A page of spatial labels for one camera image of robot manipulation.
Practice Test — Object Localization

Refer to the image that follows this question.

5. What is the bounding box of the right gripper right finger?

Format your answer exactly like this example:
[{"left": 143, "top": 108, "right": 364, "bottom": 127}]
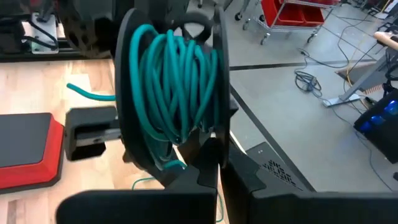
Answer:
[{"left": 220, "top": 146, "right": 398, "bottom": 224}]

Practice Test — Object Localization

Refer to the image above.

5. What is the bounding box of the black plastic spool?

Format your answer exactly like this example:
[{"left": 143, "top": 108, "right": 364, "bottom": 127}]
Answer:
[{"left": 113, "top": 6, "right": 239, "bottom": 187}]

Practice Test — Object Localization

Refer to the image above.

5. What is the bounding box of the metal rack with red bins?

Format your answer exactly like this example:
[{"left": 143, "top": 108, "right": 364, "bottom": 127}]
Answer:
[{"left": 235, "top": 0, "right": 343, "bottom": 45}]

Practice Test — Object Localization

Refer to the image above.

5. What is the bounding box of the green cable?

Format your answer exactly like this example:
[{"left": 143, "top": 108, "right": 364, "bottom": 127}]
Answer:
[{"left": 0, "top": 51, "right": 315, "bottom": 191}]

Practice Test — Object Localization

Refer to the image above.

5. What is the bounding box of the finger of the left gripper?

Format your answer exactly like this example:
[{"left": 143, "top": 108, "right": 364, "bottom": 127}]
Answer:
[{"left": 64, "top": 105, "right": 121, "bottom": 161}]

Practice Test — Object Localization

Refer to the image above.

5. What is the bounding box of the wooden workbench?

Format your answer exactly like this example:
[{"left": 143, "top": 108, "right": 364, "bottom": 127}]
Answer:
[{"left": 322, "top": 30, "right": 398, "bottom": 108}]

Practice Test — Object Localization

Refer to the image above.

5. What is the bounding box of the coiled black floor cable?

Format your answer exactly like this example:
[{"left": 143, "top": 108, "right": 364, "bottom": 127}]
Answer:
[{"left": 294, "top": 70, "right": 324, "bottom": 98}]

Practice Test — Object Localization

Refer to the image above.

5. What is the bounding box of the thin green cord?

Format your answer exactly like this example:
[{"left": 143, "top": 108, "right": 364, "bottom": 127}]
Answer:
[{"left": 67, "top": 23, "right": 225, "bottom": 223}]

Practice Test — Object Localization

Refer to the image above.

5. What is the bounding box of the black perforated computer case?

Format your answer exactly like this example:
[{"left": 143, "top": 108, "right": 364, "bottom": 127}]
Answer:
[{"left": 245, "top": 141, "right": 309, "bottom": 191}]

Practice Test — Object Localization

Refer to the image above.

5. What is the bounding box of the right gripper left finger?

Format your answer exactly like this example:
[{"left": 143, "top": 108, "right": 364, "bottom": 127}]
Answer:
[{"left": 55, "top": 138, "right": 220, "bottom": 224}]

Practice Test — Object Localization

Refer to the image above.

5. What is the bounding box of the black computer tower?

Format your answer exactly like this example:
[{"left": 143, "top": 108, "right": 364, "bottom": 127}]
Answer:
[{"left": 353, "top": 90, "right": 398, "bottom": 164}]

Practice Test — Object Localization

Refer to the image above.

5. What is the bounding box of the red box with black base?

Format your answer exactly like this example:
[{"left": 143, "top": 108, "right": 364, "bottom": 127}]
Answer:
[{"left": 0, "top": 112, "right": 65, "bottom": 195}]

